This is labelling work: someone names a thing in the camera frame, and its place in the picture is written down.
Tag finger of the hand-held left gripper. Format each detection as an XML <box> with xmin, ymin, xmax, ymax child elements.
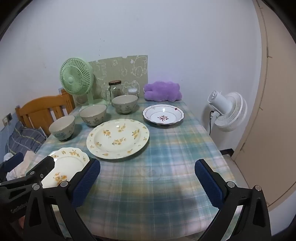
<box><xmin>0</xmin><ymin>156</ymin><xmax>55</xmax><ymax>189</ymax></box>
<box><xmin>0</xmin><ymin>152</ymin><xmax>25</xmax><ymax>182</ymax></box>

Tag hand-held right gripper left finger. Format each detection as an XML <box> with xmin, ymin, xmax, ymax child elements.
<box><xmin>23</xmin><ymin>159</ymin><xmax>101</xmax><ymax>241</ymax></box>

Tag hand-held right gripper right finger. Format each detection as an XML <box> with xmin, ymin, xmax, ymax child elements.
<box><xmin>195</xmin><ymin>159</ymin><xmax>271</xmax><ymax>241</ymax></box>

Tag small yellow floral plate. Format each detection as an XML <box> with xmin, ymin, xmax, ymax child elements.
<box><xmin>41</xmin><ymin>147</ymin><xmax>90</xmax><ymax>189</ymax></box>

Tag small floral ceramic bowl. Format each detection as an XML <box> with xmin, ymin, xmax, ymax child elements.
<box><xmin>48</xmin><ymin>115</ymin><xmax>76</xmax><ymax>141</ymax></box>

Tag large yellow floral plate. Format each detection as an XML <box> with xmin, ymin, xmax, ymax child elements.
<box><xmin>86</xmin><ymin>119</ymin><xmax>150</xmax><ymax>160</ymax></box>

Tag medium floral ceramic bowl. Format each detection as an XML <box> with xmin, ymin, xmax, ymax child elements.
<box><xmin>79</xmin><ymin>104</ymin><xmax>107</xmax><ymax>127</ymax></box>

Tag white plate red flowers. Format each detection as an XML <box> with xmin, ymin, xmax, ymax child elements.
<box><xmin>142</xmin><ymin>104</ymin><xmax>185</xmax><ymax>127</ymax></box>

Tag large floral ceramic bowl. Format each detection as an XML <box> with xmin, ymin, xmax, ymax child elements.
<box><xmin>112</xmin><ymin>95</ymin><xmax>139</xmax><ymax>114</ymax></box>

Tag white cloth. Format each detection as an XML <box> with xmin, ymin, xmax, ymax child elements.
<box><xmin>6</xmin><ymin>151</ymin><xmax>37</xmax><ymax>181</ymax></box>

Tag blue striped cloth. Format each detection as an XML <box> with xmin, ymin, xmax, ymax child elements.
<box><xmin>5</xmin><ymin>122</ymin><xmax>47</xmax><ymax>160</ymax></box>

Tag wooden chair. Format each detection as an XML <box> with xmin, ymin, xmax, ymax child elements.
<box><xmin>16</xmin><ymin>89</ymin><xmax>75</xmax><ymax>136</ymax></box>

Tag plaid tablecloth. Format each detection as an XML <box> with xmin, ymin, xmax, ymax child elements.
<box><xmin>25</xmin><ymin>98</ymin><xmax>236</xmax><ymax>239</ymax></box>

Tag white fan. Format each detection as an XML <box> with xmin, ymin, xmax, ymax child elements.
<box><xmin>207</xmin><ymin>91</ymin><xmax>247</xmax><ymax>132</ymax></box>

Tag clear drinking glass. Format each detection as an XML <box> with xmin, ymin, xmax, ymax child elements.
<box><xmin>75</xmin><ymin>93</ymin><xmax>88</xmax><ymax>105</ymax></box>

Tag clear glass mug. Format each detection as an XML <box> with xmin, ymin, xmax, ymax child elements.
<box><xmin>100</xmin><ymin>86</ymin><xmax>111</xmax><ymax>100</ymax></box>

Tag glass jar dark lid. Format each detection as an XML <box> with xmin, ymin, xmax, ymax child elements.
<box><xmin>109</xmin><ymin>80</ymin><xmax>123</xmax><ymax>100</ymax></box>

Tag green desk fan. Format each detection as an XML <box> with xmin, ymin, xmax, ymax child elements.
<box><xmin>60</xmin><ymin>58</ymin><xmax>108</xmax><ymax>107</ymax></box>

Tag beige door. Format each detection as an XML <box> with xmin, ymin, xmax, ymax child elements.
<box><xmin>231</xmin><ymin>0</ymin><xmax>296</xmax><ymax>211</ymax></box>

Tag purple plush toy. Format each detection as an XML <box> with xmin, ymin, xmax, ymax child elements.
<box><xmin>143</xmin><ymin>81</ymin><xmax>182</xmax><ymax>102</ymax></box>

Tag green printed board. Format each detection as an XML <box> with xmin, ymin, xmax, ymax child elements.
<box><xmin>88</xmin><ymin>55</ymin><xmax>148</xmax><ymax>98</ymax></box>

